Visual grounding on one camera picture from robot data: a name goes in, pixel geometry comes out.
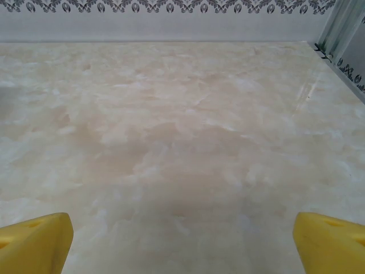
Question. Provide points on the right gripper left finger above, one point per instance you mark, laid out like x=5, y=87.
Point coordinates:
x=34, y=245

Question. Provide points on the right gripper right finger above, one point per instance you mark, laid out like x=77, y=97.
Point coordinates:
x=333, y=248

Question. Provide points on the aluminium frame post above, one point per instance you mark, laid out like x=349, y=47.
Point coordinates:
x=342, y=25

